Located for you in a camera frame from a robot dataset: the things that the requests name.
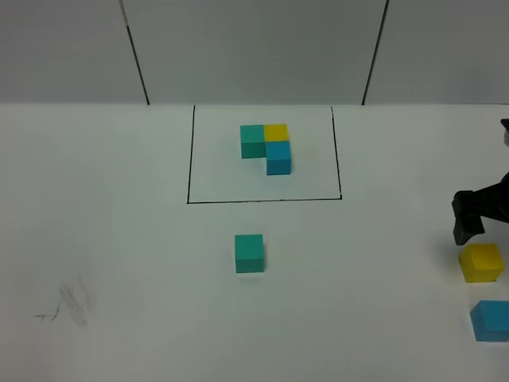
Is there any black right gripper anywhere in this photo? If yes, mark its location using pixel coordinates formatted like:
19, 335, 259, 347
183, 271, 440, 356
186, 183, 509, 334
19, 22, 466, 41
452, 174, 508, 245

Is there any loose yellow block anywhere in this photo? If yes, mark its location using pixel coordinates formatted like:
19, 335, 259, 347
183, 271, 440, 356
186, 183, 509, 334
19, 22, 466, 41
459, 244, 505, 283

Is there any loose blue block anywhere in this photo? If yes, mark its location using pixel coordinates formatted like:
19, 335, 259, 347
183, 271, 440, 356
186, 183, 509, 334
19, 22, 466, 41
470, 300, 509, 342

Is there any yellow template block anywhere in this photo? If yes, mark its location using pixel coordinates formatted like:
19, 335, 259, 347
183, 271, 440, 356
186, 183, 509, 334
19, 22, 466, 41
263, 124, 289, 142

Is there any green template block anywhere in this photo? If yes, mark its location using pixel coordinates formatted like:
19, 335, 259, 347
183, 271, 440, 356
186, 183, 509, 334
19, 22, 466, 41
239, 125, 266, 159

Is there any blue template block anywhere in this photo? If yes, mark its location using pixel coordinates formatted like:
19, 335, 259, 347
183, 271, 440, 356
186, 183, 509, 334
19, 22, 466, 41
266, 141, 292, 175

